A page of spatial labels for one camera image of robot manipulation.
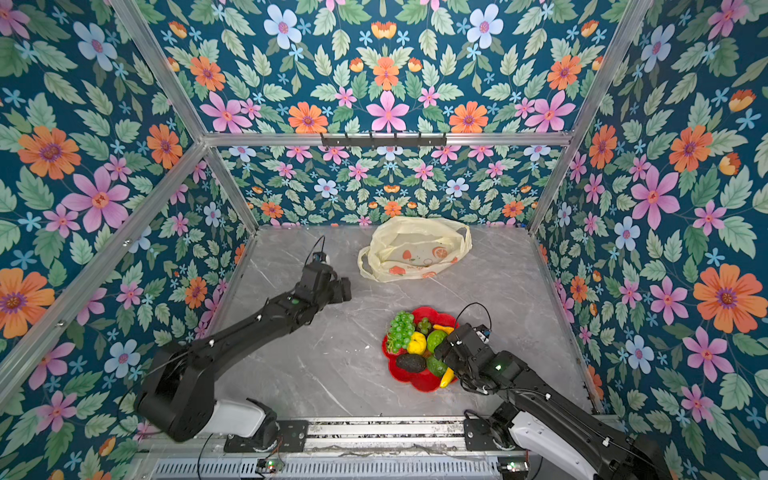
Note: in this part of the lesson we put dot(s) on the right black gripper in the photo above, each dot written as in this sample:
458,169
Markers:
448,358

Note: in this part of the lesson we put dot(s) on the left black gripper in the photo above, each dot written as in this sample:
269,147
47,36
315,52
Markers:
340,295

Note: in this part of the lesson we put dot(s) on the yellow fake banana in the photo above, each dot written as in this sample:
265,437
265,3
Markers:
448,376

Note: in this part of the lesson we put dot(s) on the light green fake custard apple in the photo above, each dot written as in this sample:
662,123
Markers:
435,338

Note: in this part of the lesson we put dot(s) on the yellow fake lemon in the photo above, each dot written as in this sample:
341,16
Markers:
417,344

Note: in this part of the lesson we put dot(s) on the red flower-shaped plate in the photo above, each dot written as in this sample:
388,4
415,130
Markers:
424,381

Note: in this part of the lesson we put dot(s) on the dark fake avocado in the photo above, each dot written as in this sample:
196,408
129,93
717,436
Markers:
411,363

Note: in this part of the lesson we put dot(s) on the green fake grapes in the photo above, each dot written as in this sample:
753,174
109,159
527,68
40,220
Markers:
400,332

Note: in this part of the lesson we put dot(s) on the cream plastic bag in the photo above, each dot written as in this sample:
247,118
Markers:
411,248

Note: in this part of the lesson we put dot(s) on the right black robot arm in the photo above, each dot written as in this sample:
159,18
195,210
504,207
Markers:
535,417

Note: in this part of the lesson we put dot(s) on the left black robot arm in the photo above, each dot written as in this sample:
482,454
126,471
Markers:
178,394

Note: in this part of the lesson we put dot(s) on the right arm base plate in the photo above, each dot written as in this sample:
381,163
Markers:
490,433

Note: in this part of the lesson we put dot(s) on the black hook rail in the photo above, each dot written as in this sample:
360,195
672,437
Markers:
371,140

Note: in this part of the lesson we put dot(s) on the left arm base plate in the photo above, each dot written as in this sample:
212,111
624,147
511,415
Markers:
288,436

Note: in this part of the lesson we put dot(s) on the aluminium mounting rail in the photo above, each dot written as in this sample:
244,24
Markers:
348,448

